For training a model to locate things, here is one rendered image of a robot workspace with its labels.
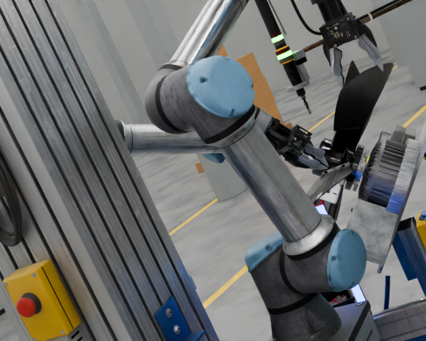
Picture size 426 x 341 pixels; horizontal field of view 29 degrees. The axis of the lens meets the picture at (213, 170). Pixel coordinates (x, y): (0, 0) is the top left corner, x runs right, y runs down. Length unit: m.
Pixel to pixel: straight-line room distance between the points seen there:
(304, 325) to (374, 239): 0.74
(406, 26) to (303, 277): 8.48
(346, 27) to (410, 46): 8.26
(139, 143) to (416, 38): 8.16
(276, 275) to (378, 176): 0.85
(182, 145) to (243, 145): 0.55
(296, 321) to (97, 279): 0.46
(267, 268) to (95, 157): 0.42
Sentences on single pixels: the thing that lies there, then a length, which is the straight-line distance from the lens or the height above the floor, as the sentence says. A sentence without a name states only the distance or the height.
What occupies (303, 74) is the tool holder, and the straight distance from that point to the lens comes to 2.40.
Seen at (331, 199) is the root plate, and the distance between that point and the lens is 2.52.
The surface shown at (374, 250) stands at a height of 0.95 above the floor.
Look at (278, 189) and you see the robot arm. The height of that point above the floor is 1.39.
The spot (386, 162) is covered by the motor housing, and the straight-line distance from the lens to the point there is 2.44.
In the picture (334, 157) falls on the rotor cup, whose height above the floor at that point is 1.21.
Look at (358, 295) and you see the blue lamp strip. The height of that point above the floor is 0.92.
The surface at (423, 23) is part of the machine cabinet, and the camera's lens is 9.90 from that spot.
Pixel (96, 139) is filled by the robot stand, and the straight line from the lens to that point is 1.56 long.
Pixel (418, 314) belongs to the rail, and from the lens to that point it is 2.18.
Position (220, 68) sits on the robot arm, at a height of 1.64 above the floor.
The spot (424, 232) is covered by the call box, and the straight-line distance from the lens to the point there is 2.05.
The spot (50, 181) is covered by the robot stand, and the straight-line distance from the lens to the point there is 1.42.
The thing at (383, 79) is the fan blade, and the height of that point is 1.37.
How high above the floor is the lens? 1.71
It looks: 9 degrees down
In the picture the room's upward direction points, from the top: 25 degrees counter-clockwise
